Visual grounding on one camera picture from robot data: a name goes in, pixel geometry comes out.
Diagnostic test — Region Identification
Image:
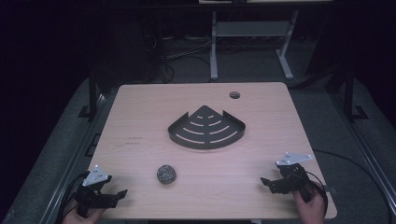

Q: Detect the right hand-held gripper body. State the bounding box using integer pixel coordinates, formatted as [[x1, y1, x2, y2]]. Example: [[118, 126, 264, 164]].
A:
[[271, 151, 313, 203]]

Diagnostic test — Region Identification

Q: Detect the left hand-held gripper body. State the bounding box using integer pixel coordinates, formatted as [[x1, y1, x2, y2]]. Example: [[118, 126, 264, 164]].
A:
[[74, 164, 114, 218]]

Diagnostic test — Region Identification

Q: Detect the person's right hand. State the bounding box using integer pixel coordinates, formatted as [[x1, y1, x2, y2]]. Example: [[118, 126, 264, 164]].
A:
[[291, 186, 327, 224]]

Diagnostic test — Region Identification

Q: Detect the person's left hand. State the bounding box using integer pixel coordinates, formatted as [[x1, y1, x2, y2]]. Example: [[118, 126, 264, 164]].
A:
[[62, 200, 106, 224]]

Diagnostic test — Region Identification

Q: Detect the steel wool scouring ball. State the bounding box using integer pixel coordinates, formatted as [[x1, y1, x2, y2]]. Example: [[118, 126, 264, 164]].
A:
[[156, 164, 177, 186]]

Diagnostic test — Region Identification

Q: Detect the black metal corner shelf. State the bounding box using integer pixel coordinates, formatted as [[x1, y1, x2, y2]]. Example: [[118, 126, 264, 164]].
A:
[[167, 105, 247, 150]]

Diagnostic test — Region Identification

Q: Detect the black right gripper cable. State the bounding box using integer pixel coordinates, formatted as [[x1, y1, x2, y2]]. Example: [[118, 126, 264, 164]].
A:
[[303, 170, 329, 217]]

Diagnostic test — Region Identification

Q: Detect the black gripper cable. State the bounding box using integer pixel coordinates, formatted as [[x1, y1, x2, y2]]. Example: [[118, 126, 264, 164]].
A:
[[303, 170, 329, 217], [56, 171, 92, 224]]

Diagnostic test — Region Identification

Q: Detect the aluminium frame rail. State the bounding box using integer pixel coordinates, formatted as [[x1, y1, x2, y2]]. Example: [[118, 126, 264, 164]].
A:
[[38, 90, 118, 224], [330, 91, 396, 208]]

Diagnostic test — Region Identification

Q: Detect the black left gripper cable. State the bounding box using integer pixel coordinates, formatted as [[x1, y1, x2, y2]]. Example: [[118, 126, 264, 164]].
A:
[[56, 171, 92, 224]]

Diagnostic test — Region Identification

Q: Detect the thin black floor cable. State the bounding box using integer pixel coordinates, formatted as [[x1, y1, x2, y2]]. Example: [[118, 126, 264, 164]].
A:
[[312, 148, 396, 223]]

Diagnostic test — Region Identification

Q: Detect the bundle of floor cables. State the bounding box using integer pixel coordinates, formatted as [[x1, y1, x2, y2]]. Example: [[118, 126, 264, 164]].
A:
[[143, 35, 213, 84]]

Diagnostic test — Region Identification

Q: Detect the white metal desk frame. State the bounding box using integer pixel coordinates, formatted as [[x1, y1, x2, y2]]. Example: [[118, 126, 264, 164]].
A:
[[209, 8, 300, 81]]

